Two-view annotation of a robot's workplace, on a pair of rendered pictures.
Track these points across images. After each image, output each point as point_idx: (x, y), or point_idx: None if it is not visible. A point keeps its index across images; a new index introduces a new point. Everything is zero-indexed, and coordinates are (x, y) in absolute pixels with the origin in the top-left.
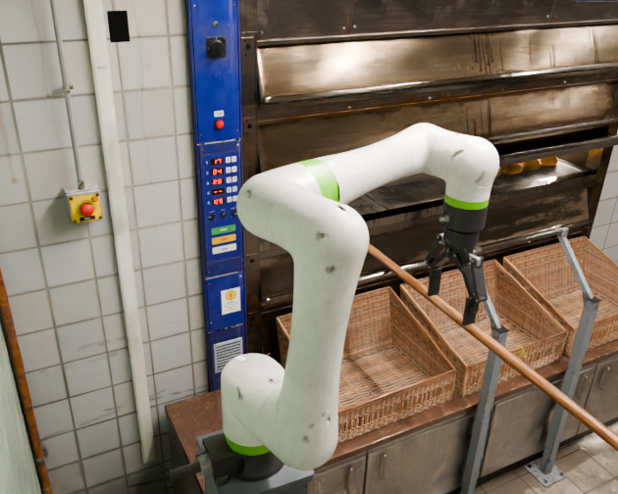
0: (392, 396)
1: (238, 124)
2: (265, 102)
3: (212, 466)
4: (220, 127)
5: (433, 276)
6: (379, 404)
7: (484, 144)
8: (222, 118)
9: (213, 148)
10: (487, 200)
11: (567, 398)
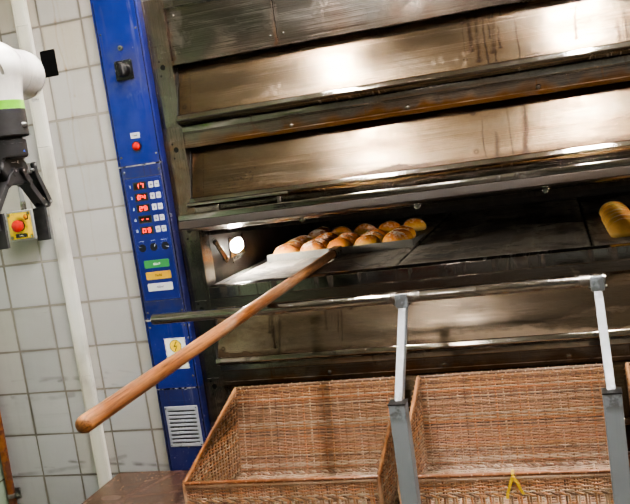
0: (269, 485)
1: (156, 146)
2: (176, 120)
3: None
4: (135, 149)
5: (35, 215)
6: (250, 492)
7: None
8: (139, 140)
9: (134, 172)
10: None
11: (136, 379)
